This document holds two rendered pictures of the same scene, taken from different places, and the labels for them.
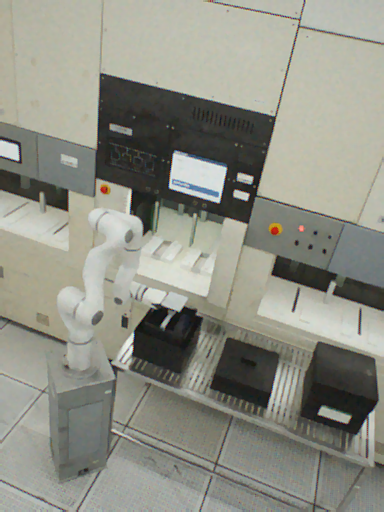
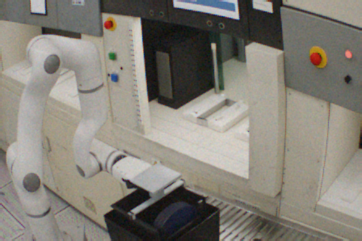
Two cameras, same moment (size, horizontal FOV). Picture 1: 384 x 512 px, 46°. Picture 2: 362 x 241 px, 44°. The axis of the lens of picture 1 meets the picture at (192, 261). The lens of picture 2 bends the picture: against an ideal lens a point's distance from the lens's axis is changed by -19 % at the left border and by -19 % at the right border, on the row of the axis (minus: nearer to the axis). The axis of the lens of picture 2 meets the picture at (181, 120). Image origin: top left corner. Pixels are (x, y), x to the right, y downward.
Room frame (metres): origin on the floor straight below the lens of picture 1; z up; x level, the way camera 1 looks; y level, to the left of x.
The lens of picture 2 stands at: (0.68, -0.68, 1.98)
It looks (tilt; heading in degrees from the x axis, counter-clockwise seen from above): 29 degrees down; 30
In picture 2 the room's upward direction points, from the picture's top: 5 degrees counter-clockwise
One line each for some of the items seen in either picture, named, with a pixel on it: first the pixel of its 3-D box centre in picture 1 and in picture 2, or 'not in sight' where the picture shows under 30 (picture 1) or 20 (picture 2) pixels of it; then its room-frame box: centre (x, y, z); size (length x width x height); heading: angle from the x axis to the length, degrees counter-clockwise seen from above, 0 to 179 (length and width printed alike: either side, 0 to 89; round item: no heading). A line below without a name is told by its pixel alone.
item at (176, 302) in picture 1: (169, 324); (160, 215); (1.75, 0.05, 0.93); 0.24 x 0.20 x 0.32; 165
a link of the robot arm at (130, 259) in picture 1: (126, 274); (89, 131); (1.78, 0.30, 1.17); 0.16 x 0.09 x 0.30; 166
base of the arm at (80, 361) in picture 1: (80, 350); (44, 226); (1.54, 0.45, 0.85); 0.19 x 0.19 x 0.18
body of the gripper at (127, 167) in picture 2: (153, 297); (130, 171); (1.78, 0.16, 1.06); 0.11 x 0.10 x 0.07; 76
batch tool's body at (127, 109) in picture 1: (185, 234); (252, 88); (2.60, 0.08, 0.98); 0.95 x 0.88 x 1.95; 166
